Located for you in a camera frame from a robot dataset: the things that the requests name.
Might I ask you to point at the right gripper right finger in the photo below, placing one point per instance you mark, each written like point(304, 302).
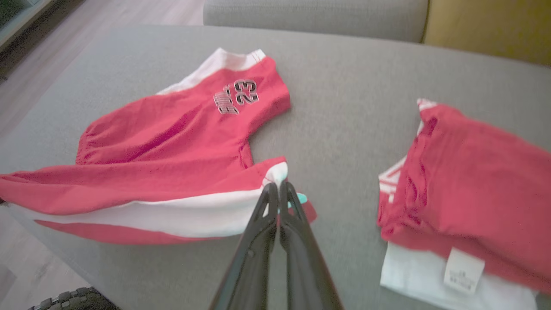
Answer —
point(305, 271)

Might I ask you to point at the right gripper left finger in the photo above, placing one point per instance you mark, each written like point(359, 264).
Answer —
point(249, 267)

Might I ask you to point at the red shorts with white trim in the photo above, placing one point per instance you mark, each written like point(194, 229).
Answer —
point(172, 146)

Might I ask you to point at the red lettered jersey shirt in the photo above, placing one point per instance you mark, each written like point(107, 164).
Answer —
point(473, 181)

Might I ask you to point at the large grey sofa seat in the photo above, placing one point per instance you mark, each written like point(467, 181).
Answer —
point(344, 86)

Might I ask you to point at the grey sofa seat cushion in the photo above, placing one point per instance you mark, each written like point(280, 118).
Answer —
point(314, 17)

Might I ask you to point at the large yellow sofa back cushion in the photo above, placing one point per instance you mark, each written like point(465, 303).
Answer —
point(490, 26)

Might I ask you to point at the dark low cabinet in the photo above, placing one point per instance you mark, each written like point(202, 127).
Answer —
point(17, 17)

